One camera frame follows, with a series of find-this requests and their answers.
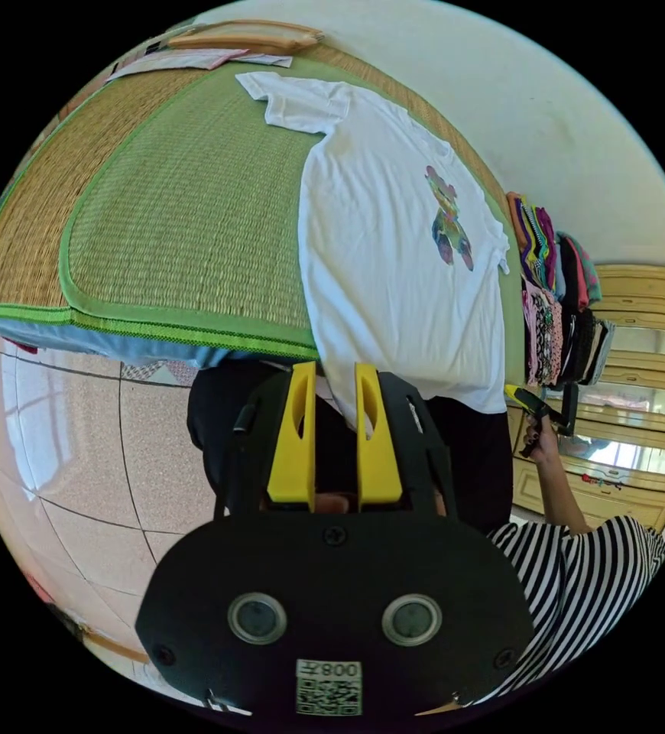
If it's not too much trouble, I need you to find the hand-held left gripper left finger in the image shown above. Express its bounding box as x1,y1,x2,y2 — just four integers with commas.
267,361,317,512

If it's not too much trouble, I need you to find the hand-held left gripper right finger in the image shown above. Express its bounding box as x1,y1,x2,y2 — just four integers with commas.
355,362,406,510

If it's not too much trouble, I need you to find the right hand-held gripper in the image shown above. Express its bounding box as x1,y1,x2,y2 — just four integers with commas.
504,383,576,460

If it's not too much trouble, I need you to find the person's right forearm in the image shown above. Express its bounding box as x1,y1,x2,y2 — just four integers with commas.
536,446,595,538

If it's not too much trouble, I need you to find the white t-shirt with colourful print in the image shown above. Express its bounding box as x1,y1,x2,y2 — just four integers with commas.
235,71,511,415

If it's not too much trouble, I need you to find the person's right hand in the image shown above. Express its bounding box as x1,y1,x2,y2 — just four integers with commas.
524,414,564,463

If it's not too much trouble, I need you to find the pile of clothes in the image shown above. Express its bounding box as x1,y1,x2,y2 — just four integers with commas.
505,191,618,387

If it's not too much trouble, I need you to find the yellow wooden cupboard with mirrors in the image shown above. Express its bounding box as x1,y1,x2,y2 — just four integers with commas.
506,263,665,535

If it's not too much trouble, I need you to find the person's body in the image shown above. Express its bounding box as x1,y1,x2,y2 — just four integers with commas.
186,354,665,707

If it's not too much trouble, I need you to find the bed with green woven mat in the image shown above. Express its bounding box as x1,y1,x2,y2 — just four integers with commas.
0,41,533,386

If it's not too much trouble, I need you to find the white and pink cloth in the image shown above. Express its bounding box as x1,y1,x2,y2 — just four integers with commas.
105,47,294,82

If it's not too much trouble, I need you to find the beige flat pillow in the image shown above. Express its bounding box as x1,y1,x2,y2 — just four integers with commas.
164,19,326,57

